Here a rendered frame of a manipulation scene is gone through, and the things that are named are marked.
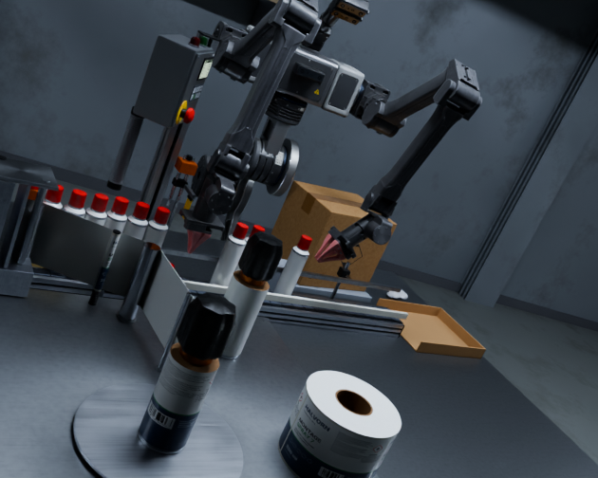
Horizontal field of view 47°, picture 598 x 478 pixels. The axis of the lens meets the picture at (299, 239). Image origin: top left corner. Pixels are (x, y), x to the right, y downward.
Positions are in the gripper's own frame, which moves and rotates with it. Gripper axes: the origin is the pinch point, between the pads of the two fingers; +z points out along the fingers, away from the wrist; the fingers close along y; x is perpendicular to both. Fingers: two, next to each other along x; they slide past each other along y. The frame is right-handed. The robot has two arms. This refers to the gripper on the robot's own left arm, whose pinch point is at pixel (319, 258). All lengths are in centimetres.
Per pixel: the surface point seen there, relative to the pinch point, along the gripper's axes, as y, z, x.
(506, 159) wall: -230, -205, 218
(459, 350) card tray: 12, -25, 57
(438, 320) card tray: -11, -30, 65
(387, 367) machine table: 22.1, 0.7, 30.1
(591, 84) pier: -211, -277, 187
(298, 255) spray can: 1.1, 5.0, -5.9
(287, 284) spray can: 1.3, 11.8, 0.3
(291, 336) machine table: 10.8, 18.9, 9.1
